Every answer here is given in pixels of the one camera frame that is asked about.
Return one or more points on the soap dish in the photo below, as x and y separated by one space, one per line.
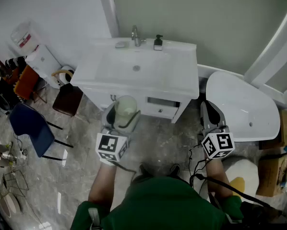
121 44

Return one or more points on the white and yellow egg cushion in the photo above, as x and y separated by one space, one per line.
242 169

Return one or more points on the green shirt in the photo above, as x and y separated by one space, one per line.
162 205

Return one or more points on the orange chair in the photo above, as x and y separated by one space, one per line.
26 83

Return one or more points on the person's right forearm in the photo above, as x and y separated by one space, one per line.
216 176

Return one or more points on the pink round bowl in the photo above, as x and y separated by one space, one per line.
8 203

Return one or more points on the black shoe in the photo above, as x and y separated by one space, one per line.
174 170
144 170

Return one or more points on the white bathtub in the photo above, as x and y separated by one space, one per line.
242 106

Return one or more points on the chrome faucet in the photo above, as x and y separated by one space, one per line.
135 36

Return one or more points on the dark brown chair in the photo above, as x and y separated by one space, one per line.
68 99

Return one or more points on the white sink vanity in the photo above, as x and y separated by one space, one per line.
158 75

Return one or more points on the black soap dispenser bottle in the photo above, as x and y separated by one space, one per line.
158 43

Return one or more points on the large open cardboard box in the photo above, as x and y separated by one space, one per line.
270 176

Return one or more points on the light green textured glass cup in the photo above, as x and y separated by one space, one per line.
125 106

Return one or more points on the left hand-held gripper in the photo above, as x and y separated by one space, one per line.
107 144

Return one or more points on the wooden hoop chair back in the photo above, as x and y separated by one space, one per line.
56 73

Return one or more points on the clear water bottle red label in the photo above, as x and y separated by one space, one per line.
23 38

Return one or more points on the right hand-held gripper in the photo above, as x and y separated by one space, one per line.
220 144

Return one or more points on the person's left forearm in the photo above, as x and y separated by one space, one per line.
104 183

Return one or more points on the blue chair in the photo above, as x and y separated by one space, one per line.
30 128

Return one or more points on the white round trash bin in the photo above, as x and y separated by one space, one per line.
67 75

